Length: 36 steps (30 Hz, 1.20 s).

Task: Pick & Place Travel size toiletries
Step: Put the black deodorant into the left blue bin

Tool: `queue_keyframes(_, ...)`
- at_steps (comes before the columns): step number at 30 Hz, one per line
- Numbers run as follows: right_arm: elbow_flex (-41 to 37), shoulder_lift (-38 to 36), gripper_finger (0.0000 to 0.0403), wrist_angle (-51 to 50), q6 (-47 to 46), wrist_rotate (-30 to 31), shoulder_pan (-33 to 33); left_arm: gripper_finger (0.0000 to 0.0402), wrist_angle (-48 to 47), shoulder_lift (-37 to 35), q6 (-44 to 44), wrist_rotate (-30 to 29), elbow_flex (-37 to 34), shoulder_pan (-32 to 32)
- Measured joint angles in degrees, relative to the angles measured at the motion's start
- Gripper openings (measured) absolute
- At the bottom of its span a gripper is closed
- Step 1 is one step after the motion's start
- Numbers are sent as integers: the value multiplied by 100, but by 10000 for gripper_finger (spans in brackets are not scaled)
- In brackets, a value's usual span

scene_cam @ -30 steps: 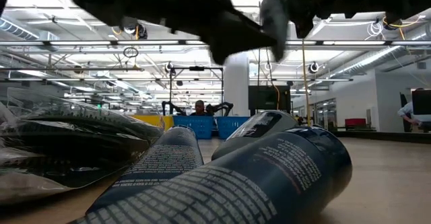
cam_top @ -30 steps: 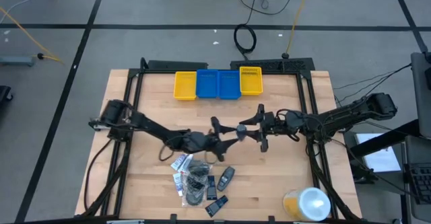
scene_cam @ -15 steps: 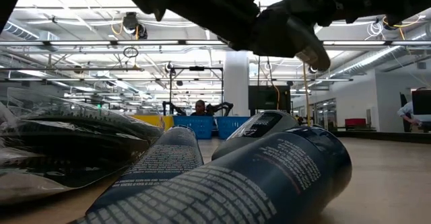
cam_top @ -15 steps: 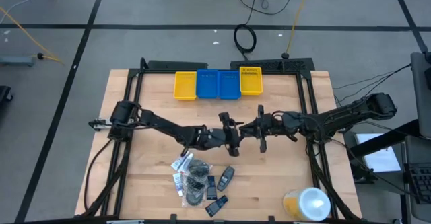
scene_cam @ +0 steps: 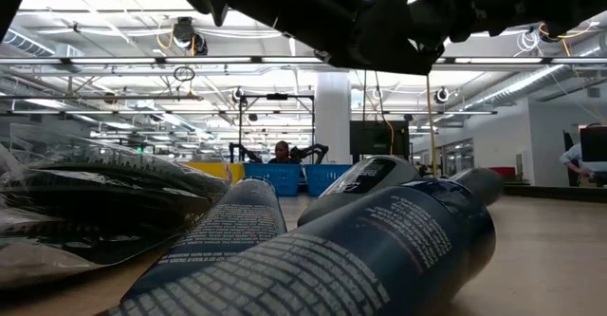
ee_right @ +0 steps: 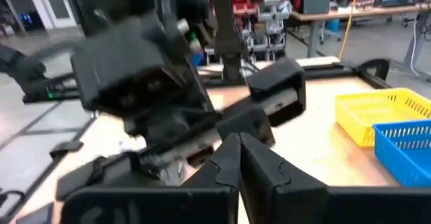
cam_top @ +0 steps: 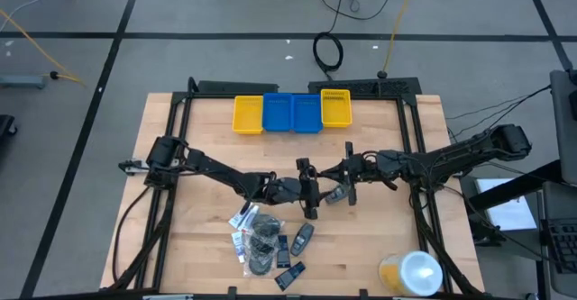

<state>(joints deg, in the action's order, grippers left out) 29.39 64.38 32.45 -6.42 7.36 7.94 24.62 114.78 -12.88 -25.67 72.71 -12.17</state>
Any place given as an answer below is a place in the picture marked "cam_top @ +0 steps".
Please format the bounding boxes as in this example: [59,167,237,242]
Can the white floor cable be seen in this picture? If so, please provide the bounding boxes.
[0,0,78,22]

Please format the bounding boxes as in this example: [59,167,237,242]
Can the black metal table frame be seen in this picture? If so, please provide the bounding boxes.
[99,77,486,300]

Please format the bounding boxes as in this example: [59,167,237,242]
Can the silver arm base clamp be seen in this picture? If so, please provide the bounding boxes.
[117,158,150,177]

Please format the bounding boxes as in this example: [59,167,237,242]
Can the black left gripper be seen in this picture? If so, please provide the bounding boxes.
[270,158,337,221]

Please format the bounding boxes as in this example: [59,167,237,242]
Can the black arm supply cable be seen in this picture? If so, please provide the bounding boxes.
[111,185,154,284]

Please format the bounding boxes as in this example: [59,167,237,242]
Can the yellow plastic basket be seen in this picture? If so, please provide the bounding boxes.
[320,88,353,129]
[232,95,264,135]

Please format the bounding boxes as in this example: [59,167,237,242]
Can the black keyboard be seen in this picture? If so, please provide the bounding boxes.
[543,218,577,275]

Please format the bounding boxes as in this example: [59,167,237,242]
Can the yellow hanging cable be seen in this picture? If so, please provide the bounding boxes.
[377,0,419,79]

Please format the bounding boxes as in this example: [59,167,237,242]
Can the gray deodorant stick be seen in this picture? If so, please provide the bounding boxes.
[289,222,316,258]
[325,185,349,205]

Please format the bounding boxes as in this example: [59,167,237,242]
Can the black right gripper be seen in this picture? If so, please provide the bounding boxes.
[319,141,387,206]

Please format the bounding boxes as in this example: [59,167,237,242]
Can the perforated black box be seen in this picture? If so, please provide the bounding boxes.
[307,77,423,97]

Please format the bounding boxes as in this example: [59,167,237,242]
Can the yellow jar with white lid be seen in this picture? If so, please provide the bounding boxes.
[378,250,444,297]

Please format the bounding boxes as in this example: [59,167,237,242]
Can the bagged black hair ties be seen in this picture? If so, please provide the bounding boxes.
[243,254,276,277]
[246,235,279,259]
[250,213,286,241]

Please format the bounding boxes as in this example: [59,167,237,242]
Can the dark blue squeeze tube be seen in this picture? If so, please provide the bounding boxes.
[274,260,307,292]
[276,234,292,268]

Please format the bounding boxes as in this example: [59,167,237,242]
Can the black chair base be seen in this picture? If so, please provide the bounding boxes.
[0,114,18,139]

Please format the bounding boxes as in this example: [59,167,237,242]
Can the white travel toothpaste tube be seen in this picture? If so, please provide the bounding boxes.
[238,205,261,234]
[230,231,247,264]
[228,203,252,230]

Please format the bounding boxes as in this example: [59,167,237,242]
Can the gray stand foot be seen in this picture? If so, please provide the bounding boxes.
[0,74,46,89]

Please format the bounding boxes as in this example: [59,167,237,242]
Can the coiled black cable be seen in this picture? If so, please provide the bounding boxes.
[313,20,346,81]

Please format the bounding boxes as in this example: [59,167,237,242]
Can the white paper sheet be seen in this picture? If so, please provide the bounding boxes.
[475,177,537,232]

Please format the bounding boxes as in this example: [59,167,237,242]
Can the yellow floor cable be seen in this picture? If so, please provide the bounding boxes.
[0,9,87,87]

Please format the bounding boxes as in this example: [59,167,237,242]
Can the blue plastic basket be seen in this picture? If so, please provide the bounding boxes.
[291,94,324,134]
[261,92,294,133]

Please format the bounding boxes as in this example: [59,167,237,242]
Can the gray computer monitor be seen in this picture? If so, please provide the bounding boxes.
[549,68,577,186]

